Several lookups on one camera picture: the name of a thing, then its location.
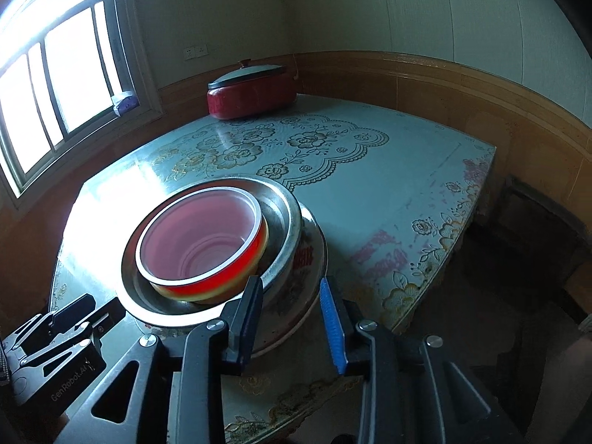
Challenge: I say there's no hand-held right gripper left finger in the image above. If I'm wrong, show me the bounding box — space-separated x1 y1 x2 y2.
65 275 264 444

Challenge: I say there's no window with metal frame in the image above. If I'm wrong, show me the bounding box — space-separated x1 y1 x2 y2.
0 0 165 209

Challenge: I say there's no stainless steel bowl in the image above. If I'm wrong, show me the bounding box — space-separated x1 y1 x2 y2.
121 176 303 329

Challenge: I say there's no yellow plastic bowl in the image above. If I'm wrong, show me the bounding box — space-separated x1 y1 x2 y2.
152 219 270 306

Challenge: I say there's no grey pot lid red knob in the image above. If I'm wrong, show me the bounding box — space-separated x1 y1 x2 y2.
207 58 286 91

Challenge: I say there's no dark wooden chair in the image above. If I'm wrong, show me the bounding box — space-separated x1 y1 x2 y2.
497 173 592 315

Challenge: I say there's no white plate purple floral rim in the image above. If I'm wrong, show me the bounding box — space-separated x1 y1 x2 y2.
252 240 330 358

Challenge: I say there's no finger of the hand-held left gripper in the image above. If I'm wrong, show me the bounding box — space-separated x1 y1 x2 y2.
21 298 127 377
2 293 96 353

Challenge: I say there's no red electric pot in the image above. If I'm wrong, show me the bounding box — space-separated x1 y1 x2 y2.
206 70 298 120

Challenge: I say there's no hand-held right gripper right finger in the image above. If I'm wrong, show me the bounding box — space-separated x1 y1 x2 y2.
319 276 523 444

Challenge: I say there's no purple and white packet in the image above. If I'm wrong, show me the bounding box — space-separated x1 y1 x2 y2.
112 90 139 115

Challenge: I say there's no red plastic bowl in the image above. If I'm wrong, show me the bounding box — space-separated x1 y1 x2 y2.
135 186 269 300

